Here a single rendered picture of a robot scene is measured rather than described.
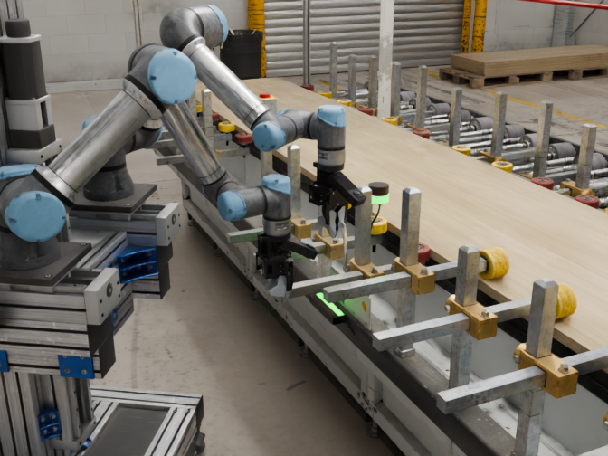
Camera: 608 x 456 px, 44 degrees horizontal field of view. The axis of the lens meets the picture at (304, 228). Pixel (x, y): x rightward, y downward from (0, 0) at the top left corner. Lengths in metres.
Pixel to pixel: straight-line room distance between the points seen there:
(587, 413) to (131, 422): 1.53
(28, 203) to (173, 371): 1.83
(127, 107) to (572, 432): 1.27
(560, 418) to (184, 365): 1.91
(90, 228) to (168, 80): 0.77
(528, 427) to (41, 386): 1.38
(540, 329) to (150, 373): 2.16
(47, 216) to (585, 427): 1.29
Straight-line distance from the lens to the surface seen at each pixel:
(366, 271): 2.15
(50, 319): 1.91
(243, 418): 3.06
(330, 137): 1.98
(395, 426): 2.74
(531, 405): 1.66
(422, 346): 2.30
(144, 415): 2.76
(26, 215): 1.70
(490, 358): 2.12
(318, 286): 2.11
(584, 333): 1.88
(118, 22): 9.82
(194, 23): 2.07
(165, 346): 3.58
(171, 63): 1.71
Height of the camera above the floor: 1.76
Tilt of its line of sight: 21 degrees down
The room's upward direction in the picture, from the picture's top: straight up
